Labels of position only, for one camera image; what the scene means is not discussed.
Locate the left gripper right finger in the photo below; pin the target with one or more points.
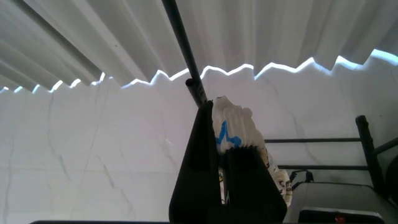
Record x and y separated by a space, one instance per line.
252 193

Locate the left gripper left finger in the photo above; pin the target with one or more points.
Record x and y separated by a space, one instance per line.
199 174

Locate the cream printed garment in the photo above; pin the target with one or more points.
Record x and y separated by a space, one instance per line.
233 124

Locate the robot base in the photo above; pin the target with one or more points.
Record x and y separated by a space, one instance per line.
326 196

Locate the black clothes rack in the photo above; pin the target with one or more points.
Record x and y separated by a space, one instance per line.
183 40

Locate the white curtain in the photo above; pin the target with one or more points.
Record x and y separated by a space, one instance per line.
248 31

